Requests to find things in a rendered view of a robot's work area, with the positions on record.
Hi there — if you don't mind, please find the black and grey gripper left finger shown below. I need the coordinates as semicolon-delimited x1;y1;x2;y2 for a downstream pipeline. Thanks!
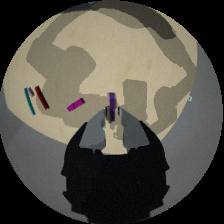
61;107;107;177

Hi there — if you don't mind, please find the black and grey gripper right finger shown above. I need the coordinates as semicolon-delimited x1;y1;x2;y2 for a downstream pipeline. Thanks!
118;107;170;171

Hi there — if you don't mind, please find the red rod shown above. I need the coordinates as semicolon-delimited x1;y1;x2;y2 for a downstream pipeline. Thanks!
35;86;49;110

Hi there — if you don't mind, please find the magenta rod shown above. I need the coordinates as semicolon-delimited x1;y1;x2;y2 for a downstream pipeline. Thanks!
73;98;84;107
67;104;76;112

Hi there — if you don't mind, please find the dark purple rod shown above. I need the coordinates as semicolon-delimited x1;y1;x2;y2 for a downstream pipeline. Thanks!
109;93;115;121

